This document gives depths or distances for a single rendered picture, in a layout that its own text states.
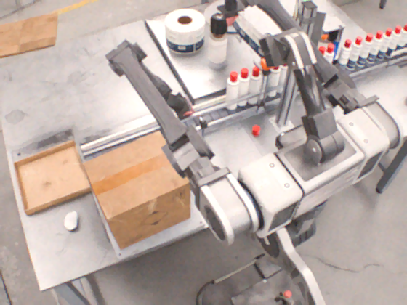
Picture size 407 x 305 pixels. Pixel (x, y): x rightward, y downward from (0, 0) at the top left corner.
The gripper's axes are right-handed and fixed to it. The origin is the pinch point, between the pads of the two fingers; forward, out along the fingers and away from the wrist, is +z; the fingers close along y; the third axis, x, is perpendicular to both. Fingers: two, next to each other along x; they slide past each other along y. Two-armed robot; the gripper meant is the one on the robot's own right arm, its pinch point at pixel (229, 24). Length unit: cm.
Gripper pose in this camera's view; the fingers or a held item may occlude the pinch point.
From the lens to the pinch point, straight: 183.8
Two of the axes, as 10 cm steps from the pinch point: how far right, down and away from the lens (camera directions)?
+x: 4.4, 7.5, -4.8
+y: -9.0, 3.5, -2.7
